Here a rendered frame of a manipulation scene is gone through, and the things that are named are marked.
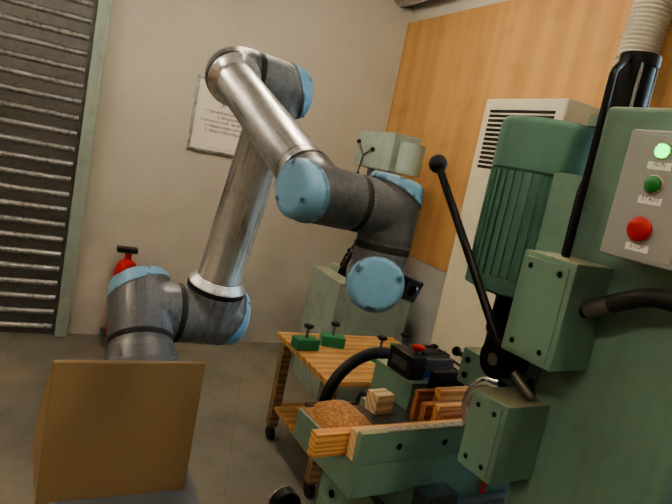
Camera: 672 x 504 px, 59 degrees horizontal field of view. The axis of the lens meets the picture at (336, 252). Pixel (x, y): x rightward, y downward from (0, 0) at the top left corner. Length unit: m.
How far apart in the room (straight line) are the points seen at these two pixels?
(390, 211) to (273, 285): 3.34
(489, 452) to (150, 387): 0.77
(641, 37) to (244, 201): 1.80
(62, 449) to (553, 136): 1.14
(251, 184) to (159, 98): 2.49
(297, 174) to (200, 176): 3.09
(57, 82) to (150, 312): 2.49
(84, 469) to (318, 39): 3.28
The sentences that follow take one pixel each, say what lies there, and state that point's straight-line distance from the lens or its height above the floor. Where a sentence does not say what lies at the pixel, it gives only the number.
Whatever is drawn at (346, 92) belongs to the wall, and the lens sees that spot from 4.24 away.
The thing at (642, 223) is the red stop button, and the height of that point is 1.37.
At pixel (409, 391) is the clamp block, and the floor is 0.94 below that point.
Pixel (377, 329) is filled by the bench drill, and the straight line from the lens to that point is 3.52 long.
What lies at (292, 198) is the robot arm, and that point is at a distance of 0.86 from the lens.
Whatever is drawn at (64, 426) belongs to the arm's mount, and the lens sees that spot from 1.40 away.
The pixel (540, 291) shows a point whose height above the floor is 1.25.
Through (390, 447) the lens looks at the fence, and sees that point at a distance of 1.03.
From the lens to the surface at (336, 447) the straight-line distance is 1.02.
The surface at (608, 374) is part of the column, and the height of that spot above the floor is 1.16.
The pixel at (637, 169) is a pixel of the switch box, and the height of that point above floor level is 1.43.
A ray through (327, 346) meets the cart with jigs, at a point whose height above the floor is 0.53.
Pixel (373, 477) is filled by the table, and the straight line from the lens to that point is 1.04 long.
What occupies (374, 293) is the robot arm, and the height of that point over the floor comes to 1.18.
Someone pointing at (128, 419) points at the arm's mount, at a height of 0.73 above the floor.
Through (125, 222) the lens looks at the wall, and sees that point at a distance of 3.91.
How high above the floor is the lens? 1.37
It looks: 9 degrees down
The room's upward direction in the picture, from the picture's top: 11 degrees clockwise
